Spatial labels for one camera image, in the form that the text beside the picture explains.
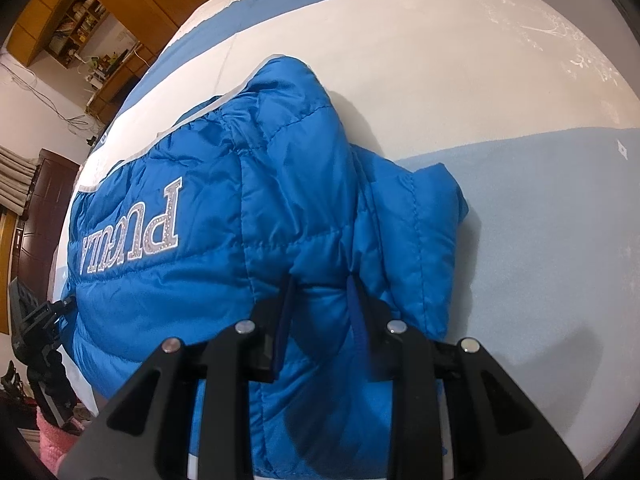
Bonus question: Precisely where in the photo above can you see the blue puffer jacket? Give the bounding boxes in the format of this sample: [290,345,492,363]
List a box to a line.
[63,56,469,479]

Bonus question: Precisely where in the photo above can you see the pink knitted cloth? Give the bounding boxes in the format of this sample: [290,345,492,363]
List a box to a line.
[36,408,86,474]

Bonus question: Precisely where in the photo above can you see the dark wooden door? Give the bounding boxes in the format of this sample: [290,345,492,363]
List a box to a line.
[11,148,79,302]

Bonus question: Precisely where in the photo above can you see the wooden desk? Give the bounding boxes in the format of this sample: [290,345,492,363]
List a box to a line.
[86,44,156,125]

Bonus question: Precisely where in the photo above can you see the blue and white bedspread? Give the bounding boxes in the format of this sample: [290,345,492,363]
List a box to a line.
[56,0,639,478]

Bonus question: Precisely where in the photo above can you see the wooden wall shelf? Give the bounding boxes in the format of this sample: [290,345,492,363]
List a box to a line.
[44,0,108,68]

